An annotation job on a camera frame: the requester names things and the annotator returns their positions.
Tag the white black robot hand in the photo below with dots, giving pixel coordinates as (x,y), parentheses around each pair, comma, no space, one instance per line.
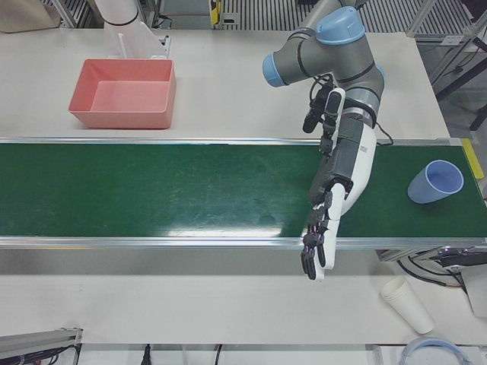
(361,167)

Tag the light blue plastic cup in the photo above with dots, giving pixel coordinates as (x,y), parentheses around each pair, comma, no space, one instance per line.
(430,188)

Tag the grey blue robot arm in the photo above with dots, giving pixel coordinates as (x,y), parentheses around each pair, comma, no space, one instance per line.
(335,57)

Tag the white paper cup stack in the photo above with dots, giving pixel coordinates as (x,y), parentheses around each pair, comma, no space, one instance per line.
(409,306)

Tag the pink plastic box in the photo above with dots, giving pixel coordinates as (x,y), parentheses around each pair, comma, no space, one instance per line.
(125,95)

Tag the ribbed metal panel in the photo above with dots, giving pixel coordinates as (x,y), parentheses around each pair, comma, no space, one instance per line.
(266,15)

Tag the clear blue-rimmed round container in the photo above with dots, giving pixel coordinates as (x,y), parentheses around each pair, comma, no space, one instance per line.
(437,351)

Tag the green conveyor belt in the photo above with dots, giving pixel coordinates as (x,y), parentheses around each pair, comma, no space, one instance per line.
(152,190)

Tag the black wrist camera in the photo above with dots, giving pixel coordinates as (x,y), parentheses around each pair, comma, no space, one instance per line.
(334,102)

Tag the aluminium frame rack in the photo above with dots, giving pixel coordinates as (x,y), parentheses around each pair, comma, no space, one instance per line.
(456,57)

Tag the yellow black striped post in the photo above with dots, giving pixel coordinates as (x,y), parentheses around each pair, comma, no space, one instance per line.
(215,11)

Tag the white pedestal stand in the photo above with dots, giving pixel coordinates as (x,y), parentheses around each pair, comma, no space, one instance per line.
(125,38)

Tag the aluminium frame bracket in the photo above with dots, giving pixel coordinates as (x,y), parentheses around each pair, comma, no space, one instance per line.
(38,340)

